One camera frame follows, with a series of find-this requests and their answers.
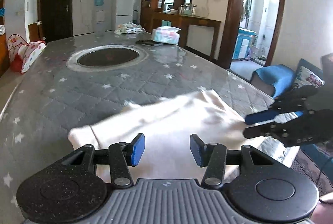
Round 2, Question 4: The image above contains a white refrigerator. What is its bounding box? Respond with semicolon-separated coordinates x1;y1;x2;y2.
115;0;134;29

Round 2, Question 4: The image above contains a black remote on table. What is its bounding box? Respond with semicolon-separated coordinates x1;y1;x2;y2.
135;40;163;47

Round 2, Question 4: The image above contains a dark wooden door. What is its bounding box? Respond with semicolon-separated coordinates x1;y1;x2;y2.
37;0;73;43

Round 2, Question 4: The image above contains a round black table hotplate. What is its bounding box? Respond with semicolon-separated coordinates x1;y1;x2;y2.
66;44;149;72

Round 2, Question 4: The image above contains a butterfly pillow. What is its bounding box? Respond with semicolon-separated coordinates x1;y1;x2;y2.
292;59;324;89

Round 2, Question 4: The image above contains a white cream garment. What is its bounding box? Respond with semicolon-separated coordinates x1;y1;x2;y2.
67;89;300;183

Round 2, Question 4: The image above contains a tissue pack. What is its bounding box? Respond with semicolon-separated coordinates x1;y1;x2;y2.
151;26;181;45

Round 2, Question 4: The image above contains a water dispenser with blue bottle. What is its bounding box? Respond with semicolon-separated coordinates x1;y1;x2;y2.
94;0;106;37

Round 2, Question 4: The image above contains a wooden sideboard cabinet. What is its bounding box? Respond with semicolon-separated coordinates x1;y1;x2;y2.
139;0;221;61

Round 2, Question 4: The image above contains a crumpled patterned cloth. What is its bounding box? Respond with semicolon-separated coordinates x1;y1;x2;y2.
115;22;146;35

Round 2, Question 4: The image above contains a blue cushion chair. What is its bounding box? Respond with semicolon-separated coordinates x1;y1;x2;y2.
250;65;295;98

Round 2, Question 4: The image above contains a wooden bookshelf cabinet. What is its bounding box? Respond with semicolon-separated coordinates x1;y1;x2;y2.
0;0;10;76

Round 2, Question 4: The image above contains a polka dot play tent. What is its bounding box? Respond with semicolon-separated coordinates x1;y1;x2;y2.
7;34;46;74

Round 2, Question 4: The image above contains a grey star quilted table cover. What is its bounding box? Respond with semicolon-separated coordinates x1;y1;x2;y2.
1;32;273;223

